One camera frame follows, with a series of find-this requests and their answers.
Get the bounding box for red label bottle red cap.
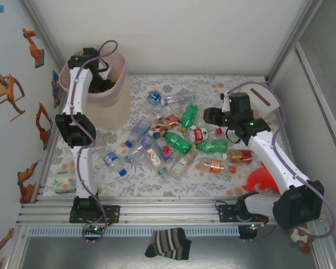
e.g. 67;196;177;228
188;126;224;143

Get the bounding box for green plastic bottle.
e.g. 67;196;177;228
180;103;199;133
192;139;229;154

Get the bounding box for red gold label bottle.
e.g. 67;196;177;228
222;149;254;165

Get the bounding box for beige slatted waste bin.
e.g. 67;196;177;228
58;48;131;130

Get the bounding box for orange label bottle orange cap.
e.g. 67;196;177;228
199;157;237;174

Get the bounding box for green bottle with label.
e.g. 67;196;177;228
160;130;193;155

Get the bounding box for green white label bottle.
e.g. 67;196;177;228
153;103;183;115
158;153;199;180

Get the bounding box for blue label bottle white neck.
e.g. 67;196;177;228
146;89;165;106

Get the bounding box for clear bottle red flower label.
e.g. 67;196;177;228
153;131;175;163

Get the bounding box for blue label bottle blue cap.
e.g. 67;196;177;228
124;120;151;149
103;151;129;177

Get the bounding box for clear bottle bird plant label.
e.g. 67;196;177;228
144;147;162;170

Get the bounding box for clear bottle purple label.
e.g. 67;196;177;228
124;133;155;164

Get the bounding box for translucent purple bin liner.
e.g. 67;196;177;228
58;48;129;104

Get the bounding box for white box with brown slot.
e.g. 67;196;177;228
250;81;281;122

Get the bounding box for clear bottle pink label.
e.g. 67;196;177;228
160;94;199;106

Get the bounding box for red plastic dolphin toy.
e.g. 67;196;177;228
242;162;281;194

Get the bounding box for crumpled clear plastic bottle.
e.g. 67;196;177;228
150;112;169;124

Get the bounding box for colourful tissue pack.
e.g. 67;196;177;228
52;170;78;194

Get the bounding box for floral tablecloth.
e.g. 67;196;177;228
43;74;293;198

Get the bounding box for control board green light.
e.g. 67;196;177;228
237;223;259;240
82;223;106;235

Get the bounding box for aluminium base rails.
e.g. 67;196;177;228
16;196;325;225

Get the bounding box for brown white plush toy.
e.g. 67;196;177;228
288;222;316;254

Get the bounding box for black striped sock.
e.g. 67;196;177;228
144;228;192;261

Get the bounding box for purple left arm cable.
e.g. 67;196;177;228
68;40;118;244

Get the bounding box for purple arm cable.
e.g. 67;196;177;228
68;40;118;244
228;82;336;243

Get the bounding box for blue orange wall sticker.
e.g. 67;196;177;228
52;69;62;109

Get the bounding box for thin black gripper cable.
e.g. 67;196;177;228
225;127;243;144

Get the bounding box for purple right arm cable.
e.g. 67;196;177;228
228;82;336;243

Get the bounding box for aluminium frame post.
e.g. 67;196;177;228
18;0;68;73
265;0;325;85

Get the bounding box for orange claw frame sticker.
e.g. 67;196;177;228
0;74;26;122

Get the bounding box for perforated grey cable duct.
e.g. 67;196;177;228
26;226;241;238

